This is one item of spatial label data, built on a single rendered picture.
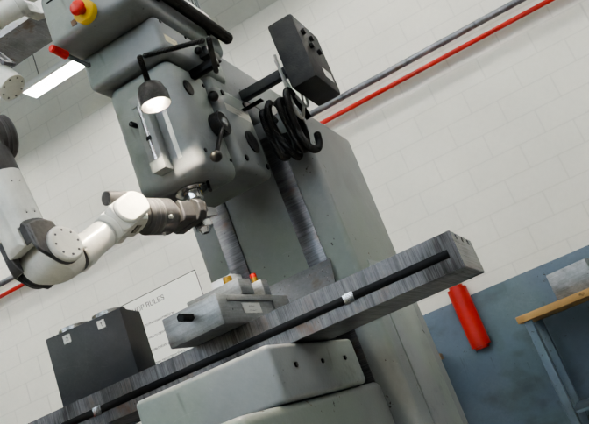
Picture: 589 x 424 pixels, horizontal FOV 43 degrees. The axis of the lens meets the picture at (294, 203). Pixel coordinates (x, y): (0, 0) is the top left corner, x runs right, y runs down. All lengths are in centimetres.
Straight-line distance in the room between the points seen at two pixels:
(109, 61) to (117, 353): 74
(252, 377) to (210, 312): 18
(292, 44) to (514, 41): 424
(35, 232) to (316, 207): 93
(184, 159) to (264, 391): 62
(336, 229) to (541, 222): 386
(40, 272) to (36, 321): 635
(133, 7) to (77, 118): 598
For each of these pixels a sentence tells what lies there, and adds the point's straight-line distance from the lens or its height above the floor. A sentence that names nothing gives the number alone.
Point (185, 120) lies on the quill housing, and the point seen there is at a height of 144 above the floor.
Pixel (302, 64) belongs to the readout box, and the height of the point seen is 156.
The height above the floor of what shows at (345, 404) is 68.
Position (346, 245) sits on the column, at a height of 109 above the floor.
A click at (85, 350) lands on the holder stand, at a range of 199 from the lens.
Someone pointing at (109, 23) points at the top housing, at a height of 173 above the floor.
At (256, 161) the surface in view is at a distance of 206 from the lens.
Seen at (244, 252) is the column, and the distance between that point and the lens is 224.
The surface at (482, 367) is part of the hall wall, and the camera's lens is 589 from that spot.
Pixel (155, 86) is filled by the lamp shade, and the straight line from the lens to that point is 174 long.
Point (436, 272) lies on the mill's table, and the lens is 153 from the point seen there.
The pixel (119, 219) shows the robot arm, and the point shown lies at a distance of 165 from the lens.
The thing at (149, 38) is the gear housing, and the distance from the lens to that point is 194.
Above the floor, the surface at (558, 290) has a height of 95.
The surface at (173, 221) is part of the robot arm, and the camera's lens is 177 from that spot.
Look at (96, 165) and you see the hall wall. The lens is 760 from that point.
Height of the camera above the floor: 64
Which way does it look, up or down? 17 degrees up
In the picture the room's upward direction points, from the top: 21 degrees counter-clockwise
